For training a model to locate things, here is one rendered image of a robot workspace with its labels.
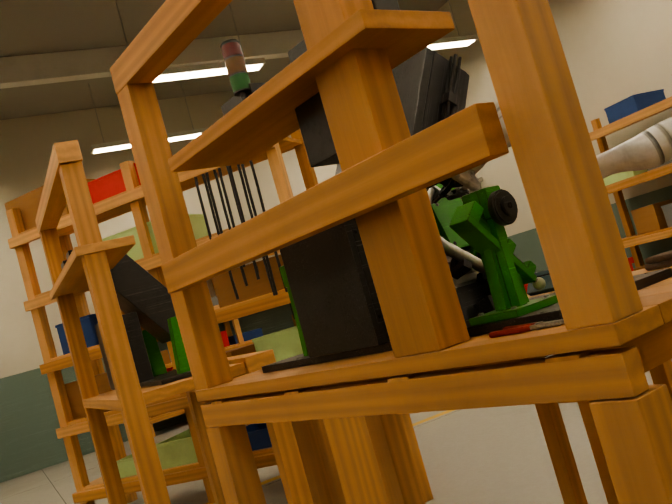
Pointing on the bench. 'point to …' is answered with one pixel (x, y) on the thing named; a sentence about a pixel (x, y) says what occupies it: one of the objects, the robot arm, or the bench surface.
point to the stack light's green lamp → (239, 83)
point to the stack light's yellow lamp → (235, 65)
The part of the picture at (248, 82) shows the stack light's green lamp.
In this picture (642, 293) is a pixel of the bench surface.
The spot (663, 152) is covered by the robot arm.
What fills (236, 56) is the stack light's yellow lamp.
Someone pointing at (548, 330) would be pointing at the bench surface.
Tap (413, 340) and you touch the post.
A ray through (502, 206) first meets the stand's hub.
